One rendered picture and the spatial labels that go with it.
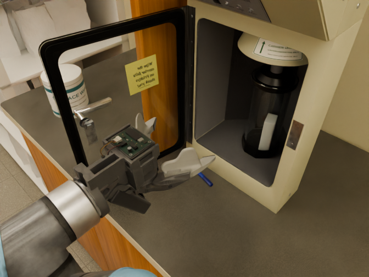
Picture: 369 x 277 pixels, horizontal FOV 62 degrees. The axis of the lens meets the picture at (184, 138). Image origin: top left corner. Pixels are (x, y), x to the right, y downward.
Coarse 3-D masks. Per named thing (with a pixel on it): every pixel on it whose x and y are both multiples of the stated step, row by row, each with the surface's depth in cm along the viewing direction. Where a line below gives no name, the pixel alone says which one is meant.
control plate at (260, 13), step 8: (200, 0) 58; (208, 0) 56; (224, 0) 52; (232, 0) 50; (240, 0) 49; (248, 0) 47; (256, 0) 46; (232, 8) 54; (240, 8) 52; (256, 8) 48; (264, 8) 47; (256, 16) 52; (264, 16) 50
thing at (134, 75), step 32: (160, 32) 64; (64, 64) 56; (96, 64) 59; (128, 64) 64; (160, 64) 69; (96, 96) 63; (128, 96) 68; (160, 96) 74; (64, 128) 63; (96, 128) 68; (160, 128) 80; (96, 160) 73
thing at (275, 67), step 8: (264, 64) 73; (256, 72) 72; (264, 72) 70; (272, 72) 70; (280, 72) 70; (288, 72) 70; (264, 80) 69; (272, 80) 69; (280, 80) 68; (288, 80) 69
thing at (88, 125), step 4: (84, 120) 65; (88, 120) 65; (92, 120) 64; (84, 124) 65; (88, 124) 64; (92, 124) 65; (84, 128) 64; (88, 128) 64; (92, 128) 65; (88, 132) 65; (92, 132) 66; (88, 136) 66; (92, 136) 66; (96, 136) 67; (88, 140) 66; (92, 140) 67; (96, 140) 68; (88, 144) 67
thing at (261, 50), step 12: (252, 36) 62; (240, 48) 65; (252, 48) 62; (264, 48) 60; (276, 48) 59; (288, 48) 59; (264, 60) 61; (276, 60) 60; (288, 60) 60; (300, 60) 60
